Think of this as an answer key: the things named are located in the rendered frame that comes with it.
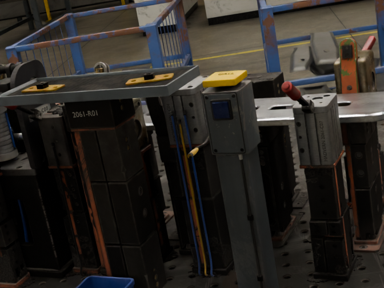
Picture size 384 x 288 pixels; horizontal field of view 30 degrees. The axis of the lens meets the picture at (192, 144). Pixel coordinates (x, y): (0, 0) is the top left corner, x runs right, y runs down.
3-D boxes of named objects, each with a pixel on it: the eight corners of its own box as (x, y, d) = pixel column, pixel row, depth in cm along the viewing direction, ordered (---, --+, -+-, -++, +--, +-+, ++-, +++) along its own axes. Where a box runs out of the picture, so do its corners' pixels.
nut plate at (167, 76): (174, 74, 129) (173, 67, 129) (171, 79, 125) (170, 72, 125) (129, 80, 130) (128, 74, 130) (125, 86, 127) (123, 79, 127)
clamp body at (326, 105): (364, 258, 148) (346, 90, 137) (354, 286, 138) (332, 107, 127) (319, 256, 152) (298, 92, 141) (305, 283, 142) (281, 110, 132)
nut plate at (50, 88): (66, 86, 136) (65, 79, 136) (54, 91, 133) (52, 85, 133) (33, 87, 140) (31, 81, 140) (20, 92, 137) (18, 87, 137)
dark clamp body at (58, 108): (129, 252, 170) (95, 98, 158) (100, 281, 159) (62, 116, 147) (91, 251, 175) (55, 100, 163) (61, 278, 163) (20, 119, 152)
